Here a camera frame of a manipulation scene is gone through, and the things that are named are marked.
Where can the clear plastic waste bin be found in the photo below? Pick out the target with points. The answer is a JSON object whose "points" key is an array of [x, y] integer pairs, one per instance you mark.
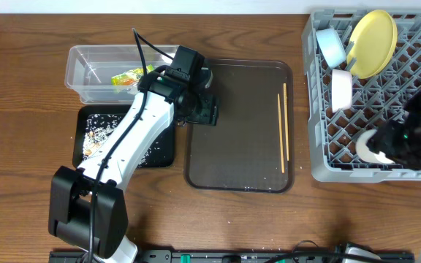
{"points": [[91, 68]]}

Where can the grey dishwasher rack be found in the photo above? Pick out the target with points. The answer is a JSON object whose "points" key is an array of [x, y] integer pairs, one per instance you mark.
{"points": [[332, 136]]}

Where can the dark brown serving tray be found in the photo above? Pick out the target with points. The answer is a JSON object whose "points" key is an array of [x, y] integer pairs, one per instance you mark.
{"points": [[242, 152]]}

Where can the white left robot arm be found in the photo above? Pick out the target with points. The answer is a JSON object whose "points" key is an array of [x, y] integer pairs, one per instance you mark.
{"points": [[87, 204]]}

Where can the orange green snack wrapper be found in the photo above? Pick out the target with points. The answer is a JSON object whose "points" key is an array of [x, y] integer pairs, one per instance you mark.
{"points": [[129, 77]]}

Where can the white green cup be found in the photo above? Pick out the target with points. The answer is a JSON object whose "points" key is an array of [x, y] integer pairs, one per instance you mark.
{"points": [[367, 155]]}

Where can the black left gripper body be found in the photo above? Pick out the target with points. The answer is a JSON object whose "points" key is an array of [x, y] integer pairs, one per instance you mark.
{"points": [[203, 112]]}

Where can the spilled rice pile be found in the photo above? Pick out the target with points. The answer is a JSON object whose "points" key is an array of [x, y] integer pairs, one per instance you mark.
{"points": [[98, 128]]}

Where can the white pink bowl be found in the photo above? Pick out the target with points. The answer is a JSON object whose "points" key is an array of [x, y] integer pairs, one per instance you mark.
{"points": [[341, 90]]}

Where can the light blue rice bowl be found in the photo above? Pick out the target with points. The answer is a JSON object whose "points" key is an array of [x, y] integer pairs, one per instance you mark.
{"points": [[331, 47]]}

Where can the yellow plate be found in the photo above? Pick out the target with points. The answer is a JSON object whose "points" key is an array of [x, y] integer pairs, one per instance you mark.
{"points": [[374, 39]]}

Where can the wooden chopstick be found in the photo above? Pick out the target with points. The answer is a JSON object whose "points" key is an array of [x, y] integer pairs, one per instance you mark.
{"points": [[286, 119], [280, 131]]}

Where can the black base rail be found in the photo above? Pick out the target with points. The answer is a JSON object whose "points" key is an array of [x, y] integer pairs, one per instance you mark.
{"points": [[165, 256]]}

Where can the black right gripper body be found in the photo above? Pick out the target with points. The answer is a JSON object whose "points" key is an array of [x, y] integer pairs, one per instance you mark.
{"points": [[384, 140]]}

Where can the black waste tray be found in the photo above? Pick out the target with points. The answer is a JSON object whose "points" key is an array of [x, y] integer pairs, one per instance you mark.
{"points": [[160, 154]]}

